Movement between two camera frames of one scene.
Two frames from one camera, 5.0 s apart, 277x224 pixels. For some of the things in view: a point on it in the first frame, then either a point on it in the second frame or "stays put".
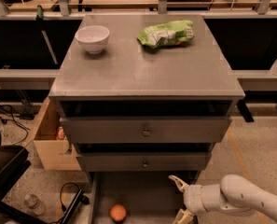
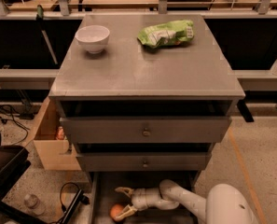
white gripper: [192, 197] to [140, 199]
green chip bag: [170, 33] stays put
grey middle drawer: [144, 161] stays put
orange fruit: [117, 212] stays put
